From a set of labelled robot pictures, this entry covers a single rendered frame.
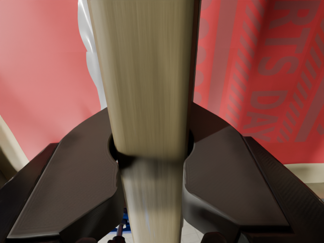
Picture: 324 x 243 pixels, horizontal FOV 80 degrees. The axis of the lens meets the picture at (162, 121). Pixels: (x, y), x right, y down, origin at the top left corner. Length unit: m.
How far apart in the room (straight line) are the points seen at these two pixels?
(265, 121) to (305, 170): 0.15
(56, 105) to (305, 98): 0.35
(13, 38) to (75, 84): 0.08
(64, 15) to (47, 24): 0.02
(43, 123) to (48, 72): 0.08
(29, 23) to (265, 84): 0.29
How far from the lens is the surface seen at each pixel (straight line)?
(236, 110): 0.30
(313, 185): 0.49
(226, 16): 0.25
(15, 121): 0.35
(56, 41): 0.27
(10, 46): 0.30
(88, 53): 0.26
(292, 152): 0.40
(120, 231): 0.38
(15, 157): 0.40
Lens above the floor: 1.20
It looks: 57 degrees down
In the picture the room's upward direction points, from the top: 176 degrees clockwise
